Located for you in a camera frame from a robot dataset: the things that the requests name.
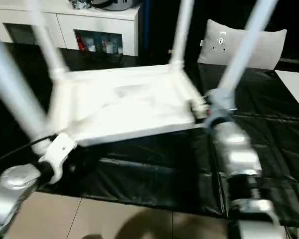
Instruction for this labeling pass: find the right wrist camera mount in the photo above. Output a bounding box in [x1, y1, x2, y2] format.
[204, 87, 237, 127]

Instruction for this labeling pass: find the white plastic table leg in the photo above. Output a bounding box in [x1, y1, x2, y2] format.
[218, 0, 279, 100]
[0, 31, 52, 156]
[31, 0, 69, 79]
[168, 0, 194, 72]

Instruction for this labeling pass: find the black tangled cable pile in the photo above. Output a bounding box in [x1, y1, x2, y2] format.
[68, 0, 92, 9]

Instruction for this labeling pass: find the white cabinet with glass doors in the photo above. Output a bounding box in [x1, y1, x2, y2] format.
[0, 0, 143, 57]

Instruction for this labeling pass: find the white flat board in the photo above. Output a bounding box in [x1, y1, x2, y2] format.
[275, 69, 299, 115]

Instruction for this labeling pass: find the black box with gold label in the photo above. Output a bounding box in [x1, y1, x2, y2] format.
[139, 0, 210, 64]

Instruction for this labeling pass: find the white plastic table top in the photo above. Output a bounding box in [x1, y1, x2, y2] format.
[31, 63, 207, 156]

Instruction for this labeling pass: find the grey round container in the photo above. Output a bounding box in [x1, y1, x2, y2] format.
[91, 0, 143, 11]

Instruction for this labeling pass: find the grey cushion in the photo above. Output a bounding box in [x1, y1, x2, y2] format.
[197, 19, 288, 70]

